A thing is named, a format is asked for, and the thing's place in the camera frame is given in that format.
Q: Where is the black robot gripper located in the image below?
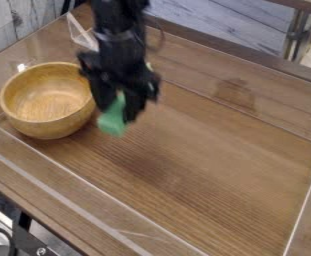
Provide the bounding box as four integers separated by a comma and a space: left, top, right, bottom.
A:
78, 31, 161, 123

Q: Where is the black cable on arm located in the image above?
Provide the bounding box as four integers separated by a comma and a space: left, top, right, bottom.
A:
142, 16, 169, 54

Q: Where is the metal chair frame background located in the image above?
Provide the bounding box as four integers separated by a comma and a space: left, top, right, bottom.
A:
283, 10, 311, 63

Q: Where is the brown wooden bowl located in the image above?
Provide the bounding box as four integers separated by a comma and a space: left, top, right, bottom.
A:
0, 62, 95, 140

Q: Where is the green rectangular block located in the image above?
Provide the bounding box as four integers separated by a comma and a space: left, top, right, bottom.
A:
98, 93, 127, 137

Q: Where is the black table leg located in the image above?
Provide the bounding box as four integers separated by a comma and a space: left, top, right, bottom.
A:
12, 212, 59, 256

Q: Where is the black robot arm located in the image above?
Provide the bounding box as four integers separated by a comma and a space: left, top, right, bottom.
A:
78, 0, 162, 123

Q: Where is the clear acrylic corner bracket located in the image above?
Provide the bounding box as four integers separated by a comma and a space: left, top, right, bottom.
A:
66, 13, 99, 51

